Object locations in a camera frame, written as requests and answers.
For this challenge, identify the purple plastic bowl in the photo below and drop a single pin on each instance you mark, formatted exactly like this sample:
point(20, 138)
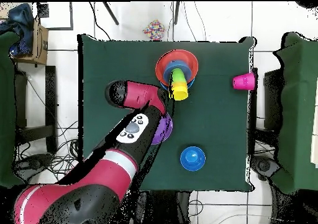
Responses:
point(164, 131)

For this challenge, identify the yellow plastic cup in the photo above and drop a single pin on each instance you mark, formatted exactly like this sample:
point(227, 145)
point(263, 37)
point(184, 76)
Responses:
point(180, 94)

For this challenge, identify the orange plastic cup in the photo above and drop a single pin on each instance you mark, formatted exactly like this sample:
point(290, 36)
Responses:
point(180, 85)

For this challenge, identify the large light blue bowl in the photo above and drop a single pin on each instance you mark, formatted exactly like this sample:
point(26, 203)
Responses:
point(190, 83)

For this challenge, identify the green plastic cup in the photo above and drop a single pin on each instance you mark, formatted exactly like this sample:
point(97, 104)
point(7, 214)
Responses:
point(177, 75)

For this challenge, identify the small light blue bowl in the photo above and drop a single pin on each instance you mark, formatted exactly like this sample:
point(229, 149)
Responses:
point(183, 66)

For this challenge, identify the wide orange-red bowl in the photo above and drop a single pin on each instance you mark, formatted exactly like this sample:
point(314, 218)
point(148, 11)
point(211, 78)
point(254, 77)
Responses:
point(174, 56)

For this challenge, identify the pink plastic cup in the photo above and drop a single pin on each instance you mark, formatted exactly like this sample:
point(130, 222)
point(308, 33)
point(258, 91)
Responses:
point(244, 81)

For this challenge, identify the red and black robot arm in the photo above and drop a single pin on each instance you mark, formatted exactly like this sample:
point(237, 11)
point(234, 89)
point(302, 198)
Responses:
point(104, 174)

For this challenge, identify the small dark blue bowl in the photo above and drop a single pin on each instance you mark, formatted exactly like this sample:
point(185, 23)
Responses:
point(192, 158)

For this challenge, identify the dark green tablecloth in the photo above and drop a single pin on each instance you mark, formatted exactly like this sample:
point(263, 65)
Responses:
point(218, 122)

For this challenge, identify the black tripod leg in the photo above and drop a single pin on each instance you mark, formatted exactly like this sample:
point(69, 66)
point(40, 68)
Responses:
point(110, 13)
point(176, 13)

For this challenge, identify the cardboard box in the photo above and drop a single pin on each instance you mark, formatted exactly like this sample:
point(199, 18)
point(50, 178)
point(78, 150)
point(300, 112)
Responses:
point(39, 47)

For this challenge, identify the green cloth covered table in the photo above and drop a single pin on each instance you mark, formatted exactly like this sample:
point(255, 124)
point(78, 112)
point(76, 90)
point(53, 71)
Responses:
point(298, 109)
point(7, 109)

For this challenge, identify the blue cloth bundle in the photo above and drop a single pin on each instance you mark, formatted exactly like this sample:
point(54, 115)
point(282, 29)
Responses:
point(21, 18)

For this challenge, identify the black stool frame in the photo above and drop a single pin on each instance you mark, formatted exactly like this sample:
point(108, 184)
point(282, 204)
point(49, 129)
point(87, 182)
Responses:
point(272, 97)
point(51, 124)

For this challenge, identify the black pedestal foot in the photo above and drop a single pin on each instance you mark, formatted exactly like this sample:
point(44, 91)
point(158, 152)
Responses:
point(264, 165)
point(34, 162)

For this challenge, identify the black rectangular frame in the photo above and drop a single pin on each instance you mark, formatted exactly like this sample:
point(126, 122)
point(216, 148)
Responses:
point(71, 15)

